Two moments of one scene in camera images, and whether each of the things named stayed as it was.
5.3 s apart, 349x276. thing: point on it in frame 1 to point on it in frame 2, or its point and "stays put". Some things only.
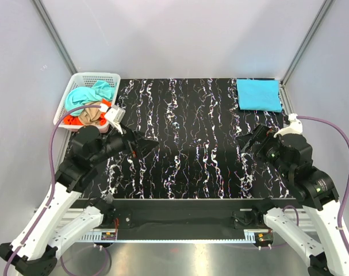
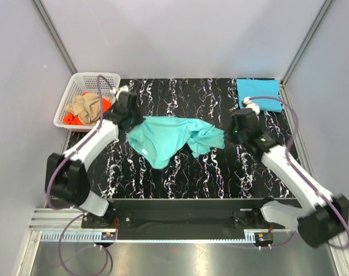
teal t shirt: (77, 96) to (157, 139)
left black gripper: (144, 145) to (140, 118)
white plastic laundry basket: (82, 79) stays put
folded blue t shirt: (260, 95) stays put
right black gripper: (261, 133) to (229, 134)
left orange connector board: (108, 236) stays put
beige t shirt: (90, 116) stays put
